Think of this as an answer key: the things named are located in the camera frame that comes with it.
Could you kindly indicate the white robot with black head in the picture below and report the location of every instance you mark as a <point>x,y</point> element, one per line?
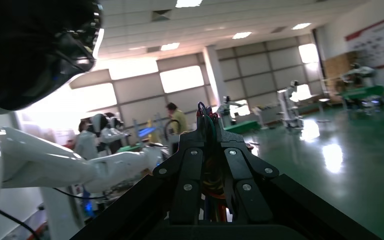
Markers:
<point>107,132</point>

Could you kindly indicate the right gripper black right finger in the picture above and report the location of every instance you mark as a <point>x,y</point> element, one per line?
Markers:
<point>248,198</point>

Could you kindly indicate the brown board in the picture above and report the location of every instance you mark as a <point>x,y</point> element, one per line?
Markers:
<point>336,66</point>

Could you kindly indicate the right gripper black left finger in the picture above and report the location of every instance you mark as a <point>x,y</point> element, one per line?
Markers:
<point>187,198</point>

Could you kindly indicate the white wall poster board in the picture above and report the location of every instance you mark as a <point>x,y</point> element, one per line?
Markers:
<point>380,43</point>

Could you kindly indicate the rectangular ceiling light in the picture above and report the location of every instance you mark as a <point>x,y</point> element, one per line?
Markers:
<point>241,35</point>
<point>188,3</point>
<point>170,46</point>
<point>301,26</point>

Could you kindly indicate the black robot head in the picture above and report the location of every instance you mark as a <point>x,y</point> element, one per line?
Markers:
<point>29,49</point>

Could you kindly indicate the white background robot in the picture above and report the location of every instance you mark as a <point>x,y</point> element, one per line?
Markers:
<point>226,109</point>
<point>359,73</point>
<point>289,102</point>

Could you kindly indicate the person in yellow shirt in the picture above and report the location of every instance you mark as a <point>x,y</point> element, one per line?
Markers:
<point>178,122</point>

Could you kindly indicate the person in white clothes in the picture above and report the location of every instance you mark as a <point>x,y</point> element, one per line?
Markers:
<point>86,142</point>

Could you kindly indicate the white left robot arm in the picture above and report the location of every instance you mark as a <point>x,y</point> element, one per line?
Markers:
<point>46,162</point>

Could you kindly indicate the green work table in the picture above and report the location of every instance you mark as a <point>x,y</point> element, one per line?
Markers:
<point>361,92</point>
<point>245,127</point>

